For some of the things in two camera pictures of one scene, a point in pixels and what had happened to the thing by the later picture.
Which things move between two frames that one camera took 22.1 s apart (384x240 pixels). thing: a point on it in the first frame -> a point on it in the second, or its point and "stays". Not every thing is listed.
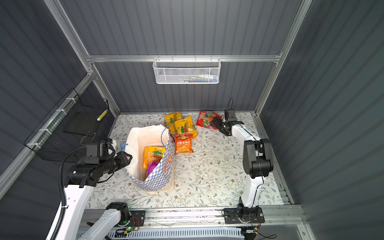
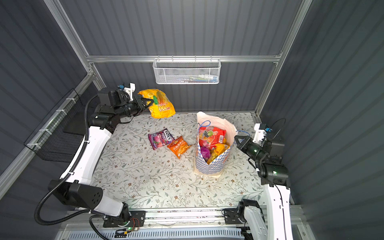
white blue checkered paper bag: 137,137 -> 215,168
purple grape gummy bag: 150,166 -> 205,152
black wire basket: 73,122 stays
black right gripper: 217,126 -> 243,145
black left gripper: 124,160 -> 138,102
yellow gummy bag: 169,119 -> 219,148
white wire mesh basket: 186,71 stays
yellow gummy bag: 185,126 -> 161,106
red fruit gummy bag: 205,118 -> 209,136
